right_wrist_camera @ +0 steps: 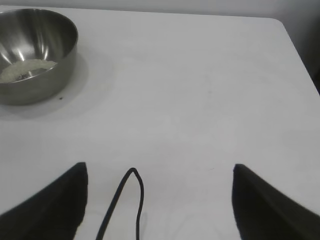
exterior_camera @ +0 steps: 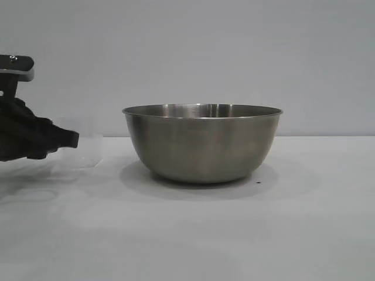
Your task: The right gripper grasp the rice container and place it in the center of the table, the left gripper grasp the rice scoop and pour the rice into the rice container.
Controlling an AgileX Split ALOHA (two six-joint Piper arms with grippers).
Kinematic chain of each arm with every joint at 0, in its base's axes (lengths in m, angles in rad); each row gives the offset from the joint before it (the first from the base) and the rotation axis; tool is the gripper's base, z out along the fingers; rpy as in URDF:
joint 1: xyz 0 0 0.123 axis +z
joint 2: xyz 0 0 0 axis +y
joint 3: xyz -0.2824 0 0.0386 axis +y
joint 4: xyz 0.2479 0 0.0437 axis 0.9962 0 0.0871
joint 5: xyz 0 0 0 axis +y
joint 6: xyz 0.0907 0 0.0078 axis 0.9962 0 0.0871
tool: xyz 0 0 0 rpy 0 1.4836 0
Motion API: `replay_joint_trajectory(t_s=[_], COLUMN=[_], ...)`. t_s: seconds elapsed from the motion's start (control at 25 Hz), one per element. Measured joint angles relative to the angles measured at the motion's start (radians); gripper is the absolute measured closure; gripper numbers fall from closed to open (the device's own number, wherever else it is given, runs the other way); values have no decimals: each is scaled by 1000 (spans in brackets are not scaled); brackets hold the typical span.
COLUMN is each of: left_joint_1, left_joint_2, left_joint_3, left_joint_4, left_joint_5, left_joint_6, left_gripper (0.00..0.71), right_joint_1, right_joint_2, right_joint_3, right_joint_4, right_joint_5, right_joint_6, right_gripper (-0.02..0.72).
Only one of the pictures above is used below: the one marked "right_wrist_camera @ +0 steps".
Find stainless steel mixing bowl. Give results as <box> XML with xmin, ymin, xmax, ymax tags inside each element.
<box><xmin>0</xmin><ymin>8</ymin><xmax>79</xmax><ymax>106</ymax></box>

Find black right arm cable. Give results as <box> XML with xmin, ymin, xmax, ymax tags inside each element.
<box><xmin>95</xmin><ymin>167</ymin><xmax>145</xmax><ymax>240</ymax></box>

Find white rice grains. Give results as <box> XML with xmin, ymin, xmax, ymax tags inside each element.
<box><xmin>0</xmin><ymin>58</ymin><xmax>59</xmax><ymax>84</ymax></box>

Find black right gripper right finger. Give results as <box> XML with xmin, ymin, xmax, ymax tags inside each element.
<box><xmin>232</xmin><ymin>163</ymin><xmax>320</xmax><ymax>240</ymax></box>

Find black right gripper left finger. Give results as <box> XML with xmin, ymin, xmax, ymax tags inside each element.
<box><xmin>0</xmin><ymin>162</ymin><xmax>89</xmax><ymax>240</ymax></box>

